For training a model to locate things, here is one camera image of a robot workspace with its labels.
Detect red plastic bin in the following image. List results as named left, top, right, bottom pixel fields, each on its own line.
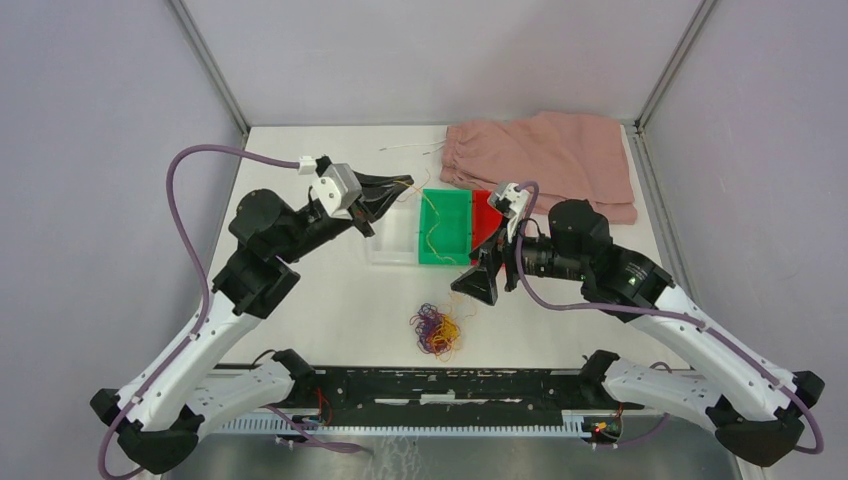
left=470, top=190, right=502, bottom=251

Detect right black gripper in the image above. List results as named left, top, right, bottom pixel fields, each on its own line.
left=450, top=212, right=588, bottom=304

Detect white slotted cable duct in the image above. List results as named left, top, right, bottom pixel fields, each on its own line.
left=216, top=412, right=591, bottom=439

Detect coloured wire bundle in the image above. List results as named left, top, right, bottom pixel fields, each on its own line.
left=408, top=301, right=478, bottom=364

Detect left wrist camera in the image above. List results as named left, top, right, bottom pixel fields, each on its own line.
left=310, top=163, right=362, bottom=220

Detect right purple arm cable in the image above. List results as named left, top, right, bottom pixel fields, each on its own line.
left=513, top=180, right=826, bottom=457

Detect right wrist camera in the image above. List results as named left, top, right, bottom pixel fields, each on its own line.
left=487, top=182, right=531, bottom=240

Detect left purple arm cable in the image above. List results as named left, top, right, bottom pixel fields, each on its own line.
left=97, top=144, right=366, bottom=480

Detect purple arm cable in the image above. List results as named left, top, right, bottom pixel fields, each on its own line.
left=97, top=144, right=366, bottom=480
left=513, top=180, right=826, bottom=457

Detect yellow wire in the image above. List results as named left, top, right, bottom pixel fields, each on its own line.
left=394, top=168, right=465, bottom=266

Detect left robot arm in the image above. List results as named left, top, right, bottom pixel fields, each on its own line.
left=90, top=164, right=413, bottom=474

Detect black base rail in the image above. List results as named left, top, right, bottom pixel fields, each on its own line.
left=274, top=366, right=620, bottom=427

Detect green plastic bin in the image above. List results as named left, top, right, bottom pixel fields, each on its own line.
left=418, top=189, right=471, bottom=266

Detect white drawstring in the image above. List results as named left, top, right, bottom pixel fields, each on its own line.
left=378, top=140, right=446, bottom=156

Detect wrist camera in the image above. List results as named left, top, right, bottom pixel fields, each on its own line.
left=310, top=163, right=362, bottom=220
left=487, top=182, right=531, bottom=240

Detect pink cloth shorts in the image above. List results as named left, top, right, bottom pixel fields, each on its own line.
left=440, top=111, right=638, bottom=225

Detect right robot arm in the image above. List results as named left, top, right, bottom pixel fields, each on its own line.
left=451, top=200, right=824, bottom=467

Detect clear plastic bin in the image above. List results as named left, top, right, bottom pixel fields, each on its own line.
left=365, top=200, right=420, bottom=266

